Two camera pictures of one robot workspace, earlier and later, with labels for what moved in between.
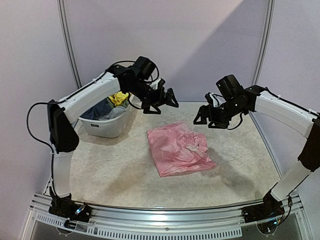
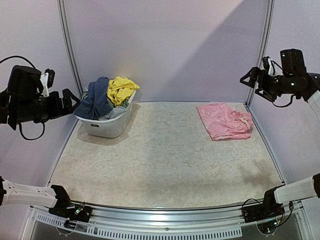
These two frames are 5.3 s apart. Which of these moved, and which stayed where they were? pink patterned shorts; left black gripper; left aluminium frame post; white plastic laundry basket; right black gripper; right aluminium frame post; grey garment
Moved: right black gripper; pink patterned shorts; left black gripper
Stayed: white plastic laundry basket; grey garment; left aluminium frame post; right aluminium frame post
